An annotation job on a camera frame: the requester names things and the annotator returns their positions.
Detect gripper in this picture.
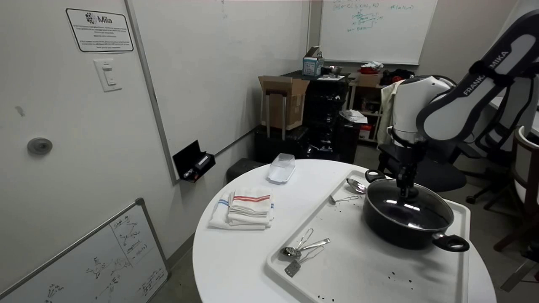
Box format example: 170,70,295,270
394,141,427,197

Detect glass pot lid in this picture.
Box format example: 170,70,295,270
366,179,454,231

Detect black pot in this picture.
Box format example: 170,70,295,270
363,169,470,253

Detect black office chair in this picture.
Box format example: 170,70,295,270
377,141,468,194

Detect hanging beige cloth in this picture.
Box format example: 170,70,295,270
376,80,406,146

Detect wooden shelf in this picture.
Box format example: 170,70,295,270
348,72,396,146

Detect white plastic tray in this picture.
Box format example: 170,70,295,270
266,170,471,303

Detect black cabinet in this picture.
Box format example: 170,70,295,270
281,70,359,164

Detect wooden chair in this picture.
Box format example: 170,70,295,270
492,125,539,254

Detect clear plastic container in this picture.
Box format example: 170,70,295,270
266,153,296,185

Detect black suitcase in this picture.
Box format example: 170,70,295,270
253,88,311,165

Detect metal slotted spoon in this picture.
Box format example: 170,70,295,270
281,238,331,258

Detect cardboard box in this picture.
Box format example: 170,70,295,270
258,75,310,130

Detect small metal spatula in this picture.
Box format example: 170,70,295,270
284,245,325,278

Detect blue tissue box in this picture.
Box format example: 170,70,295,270
302,46,325,77

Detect white towel with red stripes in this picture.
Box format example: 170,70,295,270
227,194,272,226

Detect white towel with blue stripes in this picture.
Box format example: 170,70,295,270
208,192,275,231

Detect black marker tray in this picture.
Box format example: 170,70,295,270
172,140,216,183

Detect wall whiteboard with green writing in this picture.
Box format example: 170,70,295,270
319,0,439,66

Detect large wall whiteboard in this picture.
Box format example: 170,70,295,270
125,0,311,186

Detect whiteboard leaning on wall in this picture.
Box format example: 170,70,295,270
0,198,170,303

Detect light switch plate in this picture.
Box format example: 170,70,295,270
93,58,123,93

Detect wall sign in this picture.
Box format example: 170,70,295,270
65,8,134,53

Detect round grey wall bumper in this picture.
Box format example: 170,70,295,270
27,137,53,155

